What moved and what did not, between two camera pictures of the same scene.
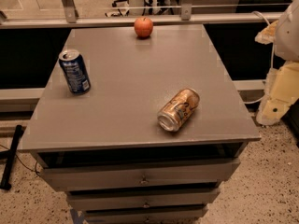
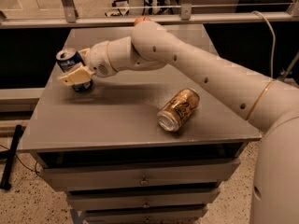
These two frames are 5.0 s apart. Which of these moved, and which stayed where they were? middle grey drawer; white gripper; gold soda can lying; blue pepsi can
Moved: white gripper
Stayed: gold soda can lying; blue pepsi can; middle grey drawer
